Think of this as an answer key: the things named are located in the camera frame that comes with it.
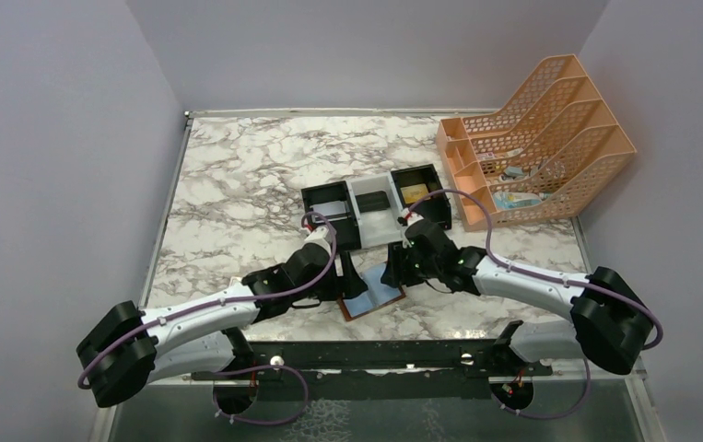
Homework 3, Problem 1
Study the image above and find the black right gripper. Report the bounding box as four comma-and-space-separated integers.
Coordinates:
381, 239, 440, 287

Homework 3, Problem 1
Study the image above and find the brown leather card holder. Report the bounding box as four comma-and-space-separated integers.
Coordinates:
337, 262, 405, 321

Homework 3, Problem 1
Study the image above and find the black and white card tray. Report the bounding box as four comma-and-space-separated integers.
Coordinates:
300, 164, 442, 251

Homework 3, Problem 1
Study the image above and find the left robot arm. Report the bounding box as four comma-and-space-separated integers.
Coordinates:
76, 243, 369, 408

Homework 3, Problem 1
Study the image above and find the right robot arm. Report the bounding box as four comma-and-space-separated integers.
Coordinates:
381, 219, 656, 375

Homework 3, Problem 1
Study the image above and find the gold card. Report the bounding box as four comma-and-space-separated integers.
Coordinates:
400, 183, 429, 205

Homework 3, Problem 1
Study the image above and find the black VIP card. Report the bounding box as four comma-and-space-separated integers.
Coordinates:
355, 191, 391, 214

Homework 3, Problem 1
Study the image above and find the peach plastic desk organizer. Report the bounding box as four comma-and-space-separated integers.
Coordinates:
435, 54, 637, 231

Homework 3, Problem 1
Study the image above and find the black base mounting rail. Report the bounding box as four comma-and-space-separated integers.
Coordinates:
124, 338, 554, 404

